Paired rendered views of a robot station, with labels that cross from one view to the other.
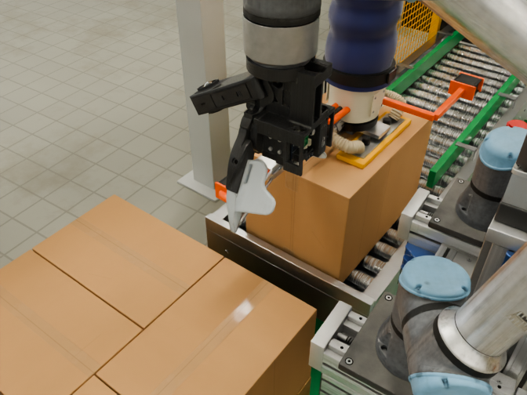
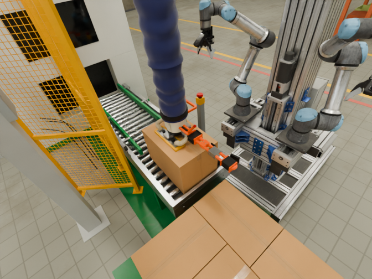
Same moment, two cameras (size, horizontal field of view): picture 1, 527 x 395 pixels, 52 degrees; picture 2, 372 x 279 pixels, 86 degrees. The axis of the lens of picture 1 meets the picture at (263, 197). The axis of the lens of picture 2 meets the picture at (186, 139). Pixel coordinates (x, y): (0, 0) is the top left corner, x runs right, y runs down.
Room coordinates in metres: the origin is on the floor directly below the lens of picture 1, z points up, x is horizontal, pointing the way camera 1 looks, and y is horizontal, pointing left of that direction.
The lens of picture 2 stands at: (1.07, 0.92, 2.13)
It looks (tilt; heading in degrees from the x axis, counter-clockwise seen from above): 44 degrees down; 290
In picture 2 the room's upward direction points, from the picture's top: 8 degrees counter-clockwise
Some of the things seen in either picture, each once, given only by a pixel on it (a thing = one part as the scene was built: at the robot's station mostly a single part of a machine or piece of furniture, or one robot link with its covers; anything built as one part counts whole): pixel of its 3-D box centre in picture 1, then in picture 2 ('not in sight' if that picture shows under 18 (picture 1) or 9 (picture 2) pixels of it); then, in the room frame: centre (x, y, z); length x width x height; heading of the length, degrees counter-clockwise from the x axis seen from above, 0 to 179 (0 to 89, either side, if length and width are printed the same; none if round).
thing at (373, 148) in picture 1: (376, 134); not in sight; (1.51, -0.37, 0.97); 0.34 x 0.10 x 0.05; 142
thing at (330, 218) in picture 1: (338, 177); (180, 150); (1.57, -0.28, 0.75); 0.60 x 0.40 x 0.40; 142
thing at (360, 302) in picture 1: (282, 260); (203, 183); (1.31, -0.07, 0.58); 0.70 x 0.03 x 0.06; 53
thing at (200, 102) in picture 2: not in sight; (201, 133); (1.47, -0.81, 0.50); 0.07 x 0.07 x 1.00; 53
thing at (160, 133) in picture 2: not in sight; (168, 136); (1.63, -0.22, 0.97); 0.34 x 0.10 x 0.05; 142
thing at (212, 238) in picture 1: (281, 280); (203, 190); (1.31, -0.07, 0.48); 0.70 x 0.03 x 0.15; 53
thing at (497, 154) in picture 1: (506, 160); (243, 94); (1.05, -0.58, 1.20); 0.13 x 0.12 x 0.14; 116
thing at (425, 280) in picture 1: (430, 298); (305, 119); (0.63, -0.30, 1.20); 0.13 x 0.12 x 0.14; 176
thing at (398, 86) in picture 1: (405, 73); (109, 120); (2.69, -0.77, 0.60); 1.60 x 0.11 x 0.09; 143
